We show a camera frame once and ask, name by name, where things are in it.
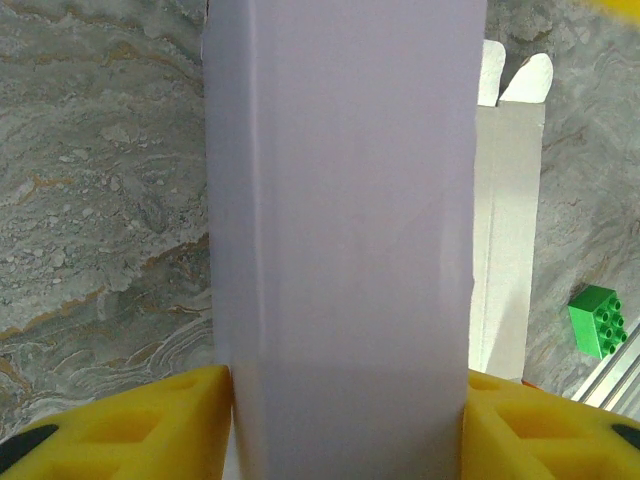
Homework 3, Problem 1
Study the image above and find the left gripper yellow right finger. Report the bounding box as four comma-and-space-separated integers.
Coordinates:
462, 369, 640, 480

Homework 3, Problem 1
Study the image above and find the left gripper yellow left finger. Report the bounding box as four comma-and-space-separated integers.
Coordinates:
0, 363, 234, 480

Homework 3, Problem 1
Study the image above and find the white paper box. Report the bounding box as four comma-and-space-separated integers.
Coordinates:
199, 0, 554, 480

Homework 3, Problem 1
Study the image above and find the green toy brick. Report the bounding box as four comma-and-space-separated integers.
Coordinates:
567, 283, 630, 361

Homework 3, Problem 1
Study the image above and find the long aluminium mounting rail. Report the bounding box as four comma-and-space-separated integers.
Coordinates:
569, 319, 640, 419

